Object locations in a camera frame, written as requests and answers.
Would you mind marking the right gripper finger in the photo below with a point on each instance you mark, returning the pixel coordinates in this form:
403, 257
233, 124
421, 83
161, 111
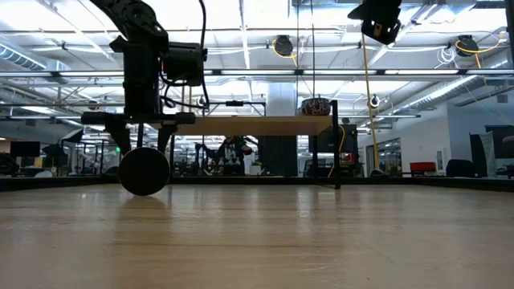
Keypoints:
381, 10

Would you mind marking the black chair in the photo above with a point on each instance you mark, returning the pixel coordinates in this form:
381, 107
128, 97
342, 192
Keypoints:
459, 168

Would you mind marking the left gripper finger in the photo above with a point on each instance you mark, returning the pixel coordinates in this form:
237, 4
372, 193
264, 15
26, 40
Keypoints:
164, 134
120, 134

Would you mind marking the black aluminium table frame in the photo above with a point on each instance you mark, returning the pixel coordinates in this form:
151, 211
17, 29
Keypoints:
441, 183

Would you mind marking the small wooden shelf black legs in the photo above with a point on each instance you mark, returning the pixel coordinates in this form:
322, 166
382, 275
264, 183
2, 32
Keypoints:
249, 125

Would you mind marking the red floral candle tin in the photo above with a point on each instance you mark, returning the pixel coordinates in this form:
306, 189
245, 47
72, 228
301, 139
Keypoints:
316, 107

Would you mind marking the large dark wall screen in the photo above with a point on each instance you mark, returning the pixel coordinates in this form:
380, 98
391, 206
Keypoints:
500, 140

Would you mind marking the black and white panel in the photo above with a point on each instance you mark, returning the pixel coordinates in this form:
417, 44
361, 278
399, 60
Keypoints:
478, 154

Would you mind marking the small black ceiling reel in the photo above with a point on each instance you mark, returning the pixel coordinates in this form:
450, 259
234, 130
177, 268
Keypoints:
374, 101
201, 102

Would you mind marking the person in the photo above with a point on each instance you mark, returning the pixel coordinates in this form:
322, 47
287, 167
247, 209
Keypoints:
235, 154

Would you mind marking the red seat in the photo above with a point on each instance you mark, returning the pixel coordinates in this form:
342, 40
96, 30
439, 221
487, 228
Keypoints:
423, 167

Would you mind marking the black studio softbox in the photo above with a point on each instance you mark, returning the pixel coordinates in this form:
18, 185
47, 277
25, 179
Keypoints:
74, 136

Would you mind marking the black monitor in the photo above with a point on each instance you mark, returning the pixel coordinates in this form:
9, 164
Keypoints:
25, 149

